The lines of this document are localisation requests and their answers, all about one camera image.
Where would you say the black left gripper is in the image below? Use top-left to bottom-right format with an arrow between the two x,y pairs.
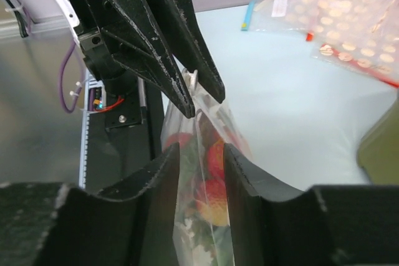
69,0 -> 226,118

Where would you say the toy lychee cluster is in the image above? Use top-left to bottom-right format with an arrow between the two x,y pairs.
165,113 -> 250,228

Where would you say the pile of dotted zip bags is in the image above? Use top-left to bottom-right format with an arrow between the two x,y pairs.
249,0 -> 398,87

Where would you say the blue zip bag slider strip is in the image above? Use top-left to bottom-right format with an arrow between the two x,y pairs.
241,0 -> 256,31

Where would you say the white cable duct strip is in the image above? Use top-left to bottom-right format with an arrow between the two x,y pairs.
79,70 -> 103,189

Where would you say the green plastic fruit bin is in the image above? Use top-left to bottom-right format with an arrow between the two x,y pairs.
357,98 -> 398,186

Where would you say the clear dotted zip bag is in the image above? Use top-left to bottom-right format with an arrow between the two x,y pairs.
161,70 -> 251,265

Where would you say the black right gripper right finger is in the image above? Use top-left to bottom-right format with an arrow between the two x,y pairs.
224,144 -> 398,265

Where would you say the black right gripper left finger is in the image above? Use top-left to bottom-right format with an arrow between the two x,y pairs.
1,144 -> 180,265

